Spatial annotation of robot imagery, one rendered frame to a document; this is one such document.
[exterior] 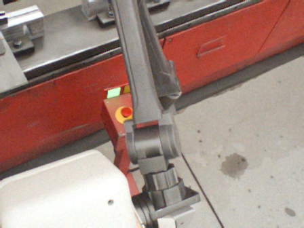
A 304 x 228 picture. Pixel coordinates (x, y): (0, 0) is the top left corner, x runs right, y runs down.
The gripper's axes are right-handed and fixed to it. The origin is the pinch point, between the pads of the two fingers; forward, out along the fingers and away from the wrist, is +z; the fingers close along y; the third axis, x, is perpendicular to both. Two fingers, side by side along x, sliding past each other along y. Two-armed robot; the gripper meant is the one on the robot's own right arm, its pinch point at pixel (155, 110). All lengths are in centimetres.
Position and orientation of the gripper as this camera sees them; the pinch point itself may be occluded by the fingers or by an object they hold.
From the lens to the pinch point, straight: 144.7
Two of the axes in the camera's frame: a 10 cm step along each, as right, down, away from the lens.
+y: -3.2, -9.1, 2.5
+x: -9.3, 2.6, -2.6
